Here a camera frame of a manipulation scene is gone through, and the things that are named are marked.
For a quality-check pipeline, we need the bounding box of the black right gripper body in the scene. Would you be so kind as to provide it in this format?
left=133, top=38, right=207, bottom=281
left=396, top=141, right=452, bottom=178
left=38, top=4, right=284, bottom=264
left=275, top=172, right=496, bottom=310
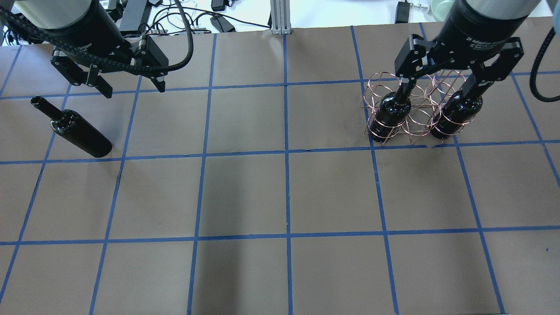
left=395, top=0, right=539, bottom=74

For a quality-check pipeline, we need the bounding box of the copper wire wine basket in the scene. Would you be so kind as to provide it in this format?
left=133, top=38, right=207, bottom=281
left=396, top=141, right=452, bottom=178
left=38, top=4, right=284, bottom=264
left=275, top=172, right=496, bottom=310
left=362, top=70, right=467, bottom=147

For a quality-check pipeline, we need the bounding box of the black braided right cable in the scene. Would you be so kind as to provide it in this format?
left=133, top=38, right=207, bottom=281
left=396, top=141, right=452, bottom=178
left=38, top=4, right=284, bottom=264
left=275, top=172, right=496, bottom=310
left=529, top=26, right=560, bottom=103

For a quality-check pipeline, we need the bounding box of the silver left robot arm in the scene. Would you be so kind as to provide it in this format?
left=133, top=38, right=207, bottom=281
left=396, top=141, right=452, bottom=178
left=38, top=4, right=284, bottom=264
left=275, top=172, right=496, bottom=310
left=15, top=0, right=169, bottom=98

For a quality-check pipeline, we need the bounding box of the aluminium frame post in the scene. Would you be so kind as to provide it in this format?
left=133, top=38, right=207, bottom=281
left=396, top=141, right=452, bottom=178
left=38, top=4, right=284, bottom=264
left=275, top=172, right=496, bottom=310
left=270, top=0, right=292, bottom=35

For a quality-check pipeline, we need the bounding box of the black braided left cable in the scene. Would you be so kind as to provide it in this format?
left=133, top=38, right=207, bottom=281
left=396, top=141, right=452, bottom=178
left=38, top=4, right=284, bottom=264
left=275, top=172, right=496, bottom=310
left=0, top=0, right=194, bottom=73

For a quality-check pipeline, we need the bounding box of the green glass bowl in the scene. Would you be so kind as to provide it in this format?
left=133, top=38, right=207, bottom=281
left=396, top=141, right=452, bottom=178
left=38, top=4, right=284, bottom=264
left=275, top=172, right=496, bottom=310
left=430, top=0, right=455, bottom=21

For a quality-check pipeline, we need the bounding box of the dark wine bottle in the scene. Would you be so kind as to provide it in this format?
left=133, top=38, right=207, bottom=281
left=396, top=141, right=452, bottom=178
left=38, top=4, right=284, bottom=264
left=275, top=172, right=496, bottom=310
left=30, top=96, right=112, bottom=158
left=367, top=90, right=412, bottom=143

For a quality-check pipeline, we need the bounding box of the black power brick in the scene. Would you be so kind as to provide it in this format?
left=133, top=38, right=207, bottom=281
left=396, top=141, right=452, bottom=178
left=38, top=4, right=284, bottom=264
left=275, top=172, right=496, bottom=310
left=119, top=0, right=151, bottom=36

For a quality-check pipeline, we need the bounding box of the dark wine bottle in basket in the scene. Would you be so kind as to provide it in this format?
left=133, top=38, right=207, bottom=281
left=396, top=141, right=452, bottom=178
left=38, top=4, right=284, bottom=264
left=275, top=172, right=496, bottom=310
left=367, top=90, right=412, bottom=143

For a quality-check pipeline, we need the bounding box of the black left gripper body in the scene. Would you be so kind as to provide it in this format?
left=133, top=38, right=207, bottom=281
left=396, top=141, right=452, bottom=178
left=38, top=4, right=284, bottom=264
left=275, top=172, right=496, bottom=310
left=26, top=0, right=169, bottom=70

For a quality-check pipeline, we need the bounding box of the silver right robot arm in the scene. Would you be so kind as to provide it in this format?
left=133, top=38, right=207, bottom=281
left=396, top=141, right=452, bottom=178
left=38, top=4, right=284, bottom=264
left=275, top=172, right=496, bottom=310
left=395, top=0, right=538, bottom=102

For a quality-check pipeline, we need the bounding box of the black power adapter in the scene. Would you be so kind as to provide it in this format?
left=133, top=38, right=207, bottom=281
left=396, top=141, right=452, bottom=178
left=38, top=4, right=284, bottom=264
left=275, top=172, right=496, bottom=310
left=394, top=0, right=411, bottom=24

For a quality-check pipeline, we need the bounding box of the black braided cable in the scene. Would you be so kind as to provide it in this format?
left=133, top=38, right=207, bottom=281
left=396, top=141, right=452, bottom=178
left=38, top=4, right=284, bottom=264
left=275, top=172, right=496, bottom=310
left=529, top=26, right=560, bottom=103
left=0, top=0, right=194, bottom=73

